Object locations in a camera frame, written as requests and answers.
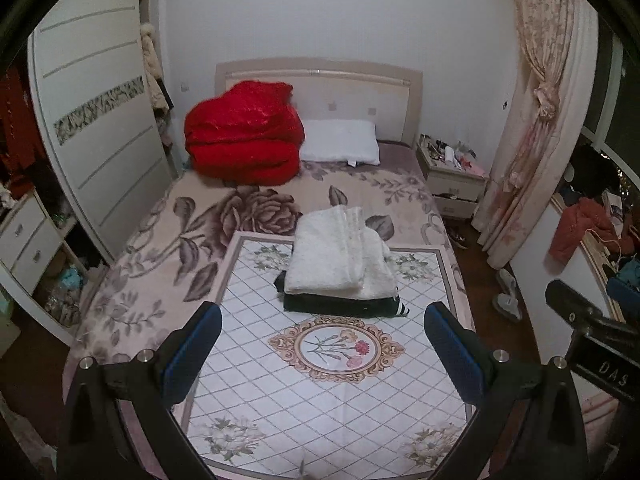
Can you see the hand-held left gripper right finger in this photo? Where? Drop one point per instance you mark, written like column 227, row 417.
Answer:
column 452, row 355

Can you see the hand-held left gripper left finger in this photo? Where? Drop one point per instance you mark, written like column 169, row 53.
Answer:
column 192, row 355

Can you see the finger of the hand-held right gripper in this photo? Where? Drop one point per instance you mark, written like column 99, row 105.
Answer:
column 570, row 302

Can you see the white towel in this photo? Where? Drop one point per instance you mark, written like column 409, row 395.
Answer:
column 330, row 255

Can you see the dark clothes pile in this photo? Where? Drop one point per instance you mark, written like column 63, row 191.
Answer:
column 592, row 170

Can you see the red hanging clothes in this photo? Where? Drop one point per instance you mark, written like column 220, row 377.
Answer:
column 20, row 160

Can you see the white window counter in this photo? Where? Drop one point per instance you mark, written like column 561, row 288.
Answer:
column 535, row 280

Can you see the blue cloth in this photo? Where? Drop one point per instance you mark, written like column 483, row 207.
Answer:
column 627, row 285

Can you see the pink striped cloth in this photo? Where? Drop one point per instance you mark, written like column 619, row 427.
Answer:
column 600, row 415

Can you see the white slipper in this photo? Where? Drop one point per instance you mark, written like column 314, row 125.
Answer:
column 506, row 280
column 507, row 306

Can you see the red padded jacket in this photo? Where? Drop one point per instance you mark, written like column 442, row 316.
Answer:
column 575, row 225

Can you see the dark shoes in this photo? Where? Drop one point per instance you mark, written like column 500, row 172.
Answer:
column 457, row 237

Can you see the dark green sweater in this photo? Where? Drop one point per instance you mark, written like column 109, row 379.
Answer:
column 330, row 306

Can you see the white diamond-pattern floral mat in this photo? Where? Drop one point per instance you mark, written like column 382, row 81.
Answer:
column 320, row 400

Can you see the rose-print floral blanket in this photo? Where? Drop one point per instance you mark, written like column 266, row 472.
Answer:
column 210, row 215

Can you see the clutter in plastic bags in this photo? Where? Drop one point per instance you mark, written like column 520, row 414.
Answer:
column 67, row 280

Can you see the white nightstand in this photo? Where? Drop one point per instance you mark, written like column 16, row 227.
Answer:
column 455, row 185

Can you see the clutter of small things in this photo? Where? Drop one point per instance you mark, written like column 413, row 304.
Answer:
column 450, row 154

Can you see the pink floral curtain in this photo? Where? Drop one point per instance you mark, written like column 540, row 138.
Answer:
column 545, row 110

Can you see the white drawer unit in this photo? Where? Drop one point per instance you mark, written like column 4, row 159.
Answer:
column 30, row 240

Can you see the mauve bed sheet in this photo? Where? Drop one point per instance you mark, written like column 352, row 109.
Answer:
column 400, row 157

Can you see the window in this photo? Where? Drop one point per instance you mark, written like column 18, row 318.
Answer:
column 607, row 90

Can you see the red folded quilt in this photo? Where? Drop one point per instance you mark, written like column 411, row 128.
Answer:
column 240, row 135

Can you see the white sliding-door wardrobe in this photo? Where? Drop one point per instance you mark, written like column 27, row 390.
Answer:
column 100, row 135

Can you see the white pillow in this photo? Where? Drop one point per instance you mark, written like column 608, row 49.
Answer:
column 340, row 142

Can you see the beige bed with headboard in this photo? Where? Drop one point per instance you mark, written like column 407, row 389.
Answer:
column 350, row 100

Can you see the beige hanging garment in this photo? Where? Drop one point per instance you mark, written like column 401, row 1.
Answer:
column 152, row 70

